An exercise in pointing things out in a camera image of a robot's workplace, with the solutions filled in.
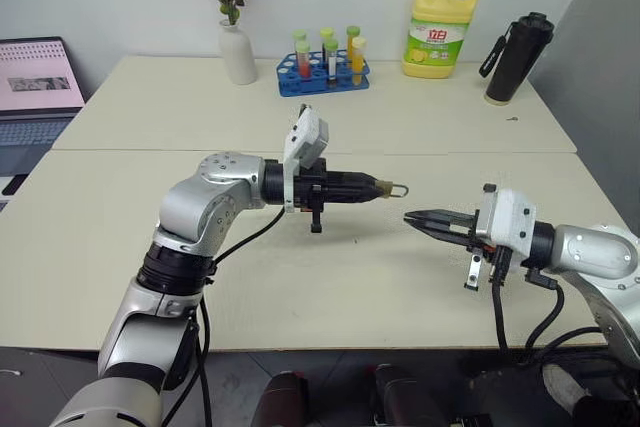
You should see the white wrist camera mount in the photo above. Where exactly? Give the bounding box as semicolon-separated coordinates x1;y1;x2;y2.
474;184;539;261
282;104;331;213

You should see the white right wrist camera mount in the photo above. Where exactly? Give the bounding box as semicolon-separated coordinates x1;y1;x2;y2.
474;184;539;261

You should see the white ceramic vase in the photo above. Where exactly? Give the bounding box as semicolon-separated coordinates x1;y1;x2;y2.
217;19;259;87

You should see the green-capped dark tube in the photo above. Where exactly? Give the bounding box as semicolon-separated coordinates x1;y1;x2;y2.
319;26;335;61

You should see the grey white shoe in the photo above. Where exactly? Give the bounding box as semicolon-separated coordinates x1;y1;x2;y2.
542;363;591;416

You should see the blue test tube rack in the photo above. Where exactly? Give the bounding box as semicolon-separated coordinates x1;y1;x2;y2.
275;49;374;98

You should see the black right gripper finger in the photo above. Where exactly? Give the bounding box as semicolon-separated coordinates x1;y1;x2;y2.
405;208;476;227
403;220;474;248

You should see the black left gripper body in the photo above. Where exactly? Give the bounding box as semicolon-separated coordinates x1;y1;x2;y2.
294;157;347;233

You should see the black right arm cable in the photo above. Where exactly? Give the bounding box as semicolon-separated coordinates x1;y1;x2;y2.
523;269;609;353
490;266;514;356

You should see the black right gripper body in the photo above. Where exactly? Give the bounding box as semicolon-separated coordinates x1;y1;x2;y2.
463;211;511;291

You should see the brass padlock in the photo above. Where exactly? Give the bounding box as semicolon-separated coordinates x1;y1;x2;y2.
375;177;410;200

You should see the dark red rounded shape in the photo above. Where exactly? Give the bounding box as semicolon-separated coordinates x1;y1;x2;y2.
367;363;446;427
249;370;311;427

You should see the green-capped tube white label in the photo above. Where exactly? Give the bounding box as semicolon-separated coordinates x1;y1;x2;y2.
323;37;340;88

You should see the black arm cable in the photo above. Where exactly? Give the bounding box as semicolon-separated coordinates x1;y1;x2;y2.
523;269;609;353
490;266;514;356
159;206;289;427

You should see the black flat device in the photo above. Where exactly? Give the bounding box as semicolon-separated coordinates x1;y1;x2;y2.
1;174;30;197

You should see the yellow-capped tube orange liquid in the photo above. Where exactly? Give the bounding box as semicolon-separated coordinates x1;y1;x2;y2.
350;36;369;86

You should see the green-capped tube orange liquid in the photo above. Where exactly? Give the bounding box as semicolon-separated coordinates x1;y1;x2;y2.
345;25;361;63

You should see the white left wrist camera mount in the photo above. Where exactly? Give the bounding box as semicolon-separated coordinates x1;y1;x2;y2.
282;104;331;213

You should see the green-capped tube red liquid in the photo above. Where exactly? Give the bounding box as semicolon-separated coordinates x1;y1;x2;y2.
293;29;314;79

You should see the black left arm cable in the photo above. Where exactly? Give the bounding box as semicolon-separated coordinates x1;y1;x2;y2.
159;206;289;427

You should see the open laptop computer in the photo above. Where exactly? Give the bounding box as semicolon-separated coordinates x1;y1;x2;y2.
0;36;87;178

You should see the black bottle with strap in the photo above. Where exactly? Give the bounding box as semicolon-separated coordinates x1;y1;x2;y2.
478;10;556;108

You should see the yellow detergent pump bottle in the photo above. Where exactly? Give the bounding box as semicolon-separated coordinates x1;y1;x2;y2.
401;0;481;81

